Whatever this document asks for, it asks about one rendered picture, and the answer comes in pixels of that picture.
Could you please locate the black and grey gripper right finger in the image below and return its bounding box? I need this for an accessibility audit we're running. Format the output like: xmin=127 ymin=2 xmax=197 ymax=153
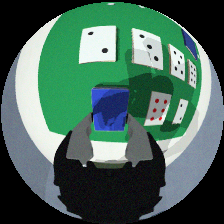
xmin=125 ymin=113 xmax=166 ymax=188

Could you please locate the white playing card with red pips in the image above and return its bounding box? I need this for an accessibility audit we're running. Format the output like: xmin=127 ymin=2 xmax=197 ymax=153
xmin=144 ymin=91 xmax=172 ymax=126

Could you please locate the green felt mat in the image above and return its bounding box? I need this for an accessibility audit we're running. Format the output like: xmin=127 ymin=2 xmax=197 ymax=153
xmin=38 ymin=2 xmax=202 ymax=141

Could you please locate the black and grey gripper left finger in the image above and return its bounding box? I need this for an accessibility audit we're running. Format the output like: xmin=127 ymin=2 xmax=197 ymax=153
xmin=53 ymin=112 xmax=94 ymax=186

